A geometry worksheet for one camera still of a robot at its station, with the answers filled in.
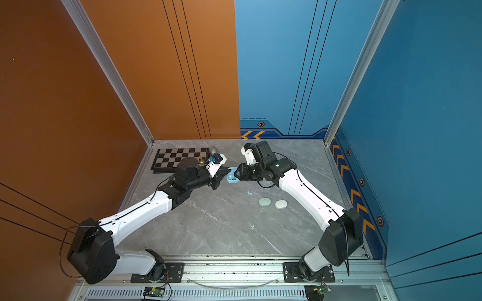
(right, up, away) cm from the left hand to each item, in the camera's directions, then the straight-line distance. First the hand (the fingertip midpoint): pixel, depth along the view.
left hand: (229, 167), depth 78 cm
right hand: (+2, -3, -1) cm, 4 cm away
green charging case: (+16, -18, +14) cm, 28 cm away
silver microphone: (-14, +8, +33) cm, 37 cm away
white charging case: (+24, -19, +13) cm, 34 cm away
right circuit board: (+34, -48, -7) cm, 59 cm away
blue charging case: (+1, -4, -1) cm, 4 cm away
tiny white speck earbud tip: (+10, -28, +8) cm, 31 cm away
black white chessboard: (-39, +2, +28) cm, 48 cm away
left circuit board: (-29, -48, -6) cm, 56 cm away
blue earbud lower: (+8, -14, +18) cm, 24 cm away
